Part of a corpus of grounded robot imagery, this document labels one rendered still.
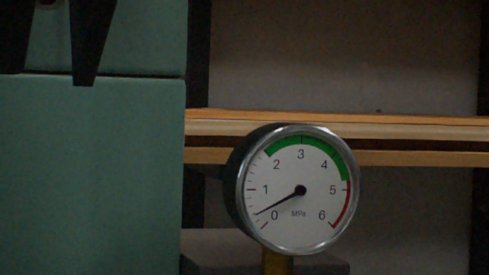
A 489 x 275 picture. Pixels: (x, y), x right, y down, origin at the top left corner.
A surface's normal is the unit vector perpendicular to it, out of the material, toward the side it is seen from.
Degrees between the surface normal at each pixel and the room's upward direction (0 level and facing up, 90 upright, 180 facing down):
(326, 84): 90
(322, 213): 90
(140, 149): 90
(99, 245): 90
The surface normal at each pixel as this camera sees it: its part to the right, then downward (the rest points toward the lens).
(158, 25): 0.29, 0.06
